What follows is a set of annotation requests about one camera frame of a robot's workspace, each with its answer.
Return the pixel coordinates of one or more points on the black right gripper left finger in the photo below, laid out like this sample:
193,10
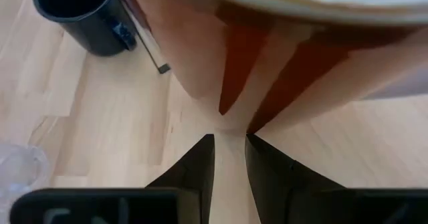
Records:
197,170

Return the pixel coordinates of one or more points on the white and orange mug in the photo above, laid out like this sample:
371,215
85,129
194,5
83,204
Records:
200,50

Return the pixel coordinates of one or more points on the black mug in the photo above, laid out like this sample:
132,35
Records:
87,33

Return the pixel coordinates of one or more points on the small clear plastic cup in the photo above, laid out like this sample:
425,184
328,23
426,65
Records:
20,167

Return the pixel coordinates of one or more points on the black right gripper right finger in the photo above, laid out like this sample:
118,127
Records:
271,174

